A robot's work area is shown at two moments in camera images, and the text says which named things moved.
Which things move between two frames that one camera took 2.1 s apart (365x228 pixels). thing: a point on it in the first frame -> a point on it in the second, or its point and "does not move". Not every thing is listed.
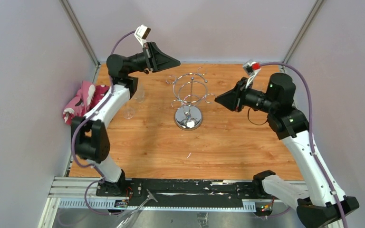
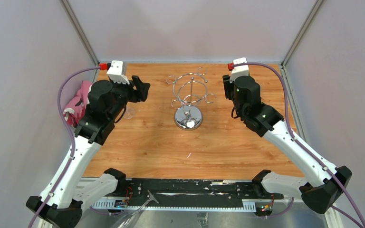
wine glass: (129, 221) does not move
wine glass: (128, 113) does not move
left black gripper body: (147, 51) -> (129, 94)
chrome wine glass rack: (190, 91) does not move
